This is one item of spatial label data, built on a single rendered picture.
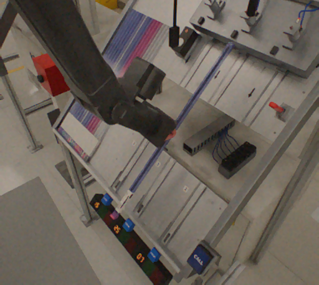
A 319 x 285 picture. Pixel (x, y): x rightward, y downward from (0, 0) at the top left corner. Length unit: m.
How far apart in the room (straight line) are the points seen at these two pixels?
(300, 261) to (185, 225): 1.02
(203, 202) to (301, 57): 0.40
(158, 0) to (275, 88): 0.50
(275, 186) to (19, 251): 0.85
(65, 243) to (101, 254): 0.64
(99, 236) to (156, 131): 1.12
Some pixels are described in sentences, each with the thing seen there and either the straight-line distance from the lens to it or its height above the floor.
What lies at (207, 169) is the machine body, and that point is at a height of 0.62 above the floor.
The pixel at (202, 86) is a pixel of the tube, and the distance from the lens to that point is 0.67.
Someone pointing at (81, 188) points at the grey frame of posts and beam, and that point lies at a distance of 1.46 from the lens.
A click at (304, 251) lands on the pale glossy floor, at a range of 1.74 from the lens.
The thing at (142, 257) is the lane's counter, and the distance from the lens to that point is 0.85.
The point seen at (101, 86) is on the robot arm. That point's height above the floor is 1.21.
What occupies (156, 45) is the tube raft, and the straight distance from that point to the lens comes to 0.92.
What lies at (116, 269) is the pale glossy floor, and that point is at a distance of 1.56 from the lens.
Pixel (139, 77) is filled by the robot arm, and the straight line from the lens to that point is 0.50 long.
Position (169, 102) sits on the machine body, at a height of 0.62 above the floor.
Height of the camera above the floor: 1.45
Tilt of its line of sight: 43 degrees down
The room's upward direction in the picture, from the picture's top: straight up
